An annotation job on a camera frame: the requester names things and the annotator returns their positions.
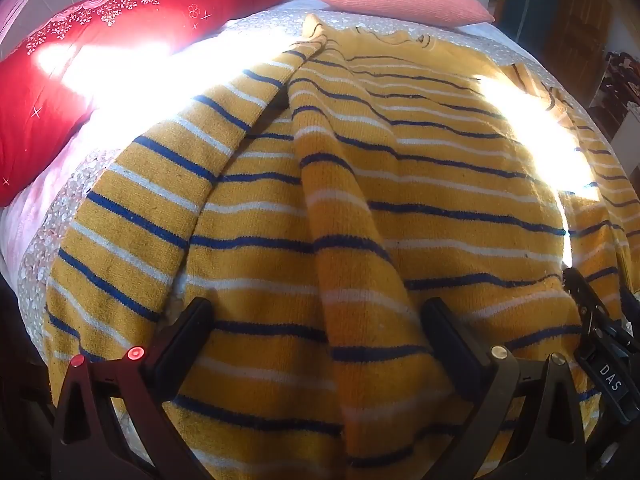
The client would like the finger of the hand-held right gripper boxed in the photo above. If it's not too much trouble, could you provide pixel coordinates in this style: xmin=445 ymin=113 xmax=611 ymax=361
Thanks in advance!
xmin=619 ymin=286 xmax=640 ymax=332
xmin=562 ymin=266 xmax=610 ymax=347

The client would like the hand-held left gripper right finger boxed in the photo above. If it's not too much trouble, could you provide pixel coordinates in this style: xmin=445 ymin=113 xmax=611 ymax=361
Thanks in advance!
xmin=422 ymin=297 xmax=588 ymax=480

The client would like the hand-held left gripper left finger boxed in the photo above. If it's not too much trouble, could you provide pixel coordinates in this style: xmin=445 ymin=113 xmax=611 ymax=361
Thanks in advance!
xmin=50 ymin=297 xmax=216 ymax=480

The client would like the yellow blue-striped knit sweater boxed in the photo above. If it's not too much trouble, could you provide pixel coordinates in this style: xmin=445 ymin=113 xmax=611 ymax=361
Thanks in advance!
xmin=42 ymin=14 xmax=640 ymax=480

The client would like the beige floral quilted bedspread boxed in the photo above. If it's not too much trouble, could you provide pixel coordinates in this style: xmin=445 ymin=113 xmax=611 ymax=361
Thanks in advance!
xmin=17 ymin=7 xmax=601 ymax=356

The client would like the cluttered shelf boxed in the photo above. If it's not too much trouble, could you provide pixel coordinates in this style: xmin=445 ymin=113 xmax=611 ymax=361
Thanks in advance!
xmin=590 ymin=50 xmax=640 ymax=141

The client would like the red floral pillow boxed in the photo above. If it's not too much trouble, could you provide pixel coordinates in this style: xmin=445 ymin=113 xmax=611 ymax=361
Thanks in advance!
xmin=0 ymin=0 xmax=301 ymax=208

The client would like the dark wooden door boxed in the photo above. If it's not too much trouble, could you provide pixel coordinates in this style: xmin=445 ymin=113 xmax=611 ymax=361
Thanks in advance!
xmin=500 ymin=0 xmax=618 ymax=78

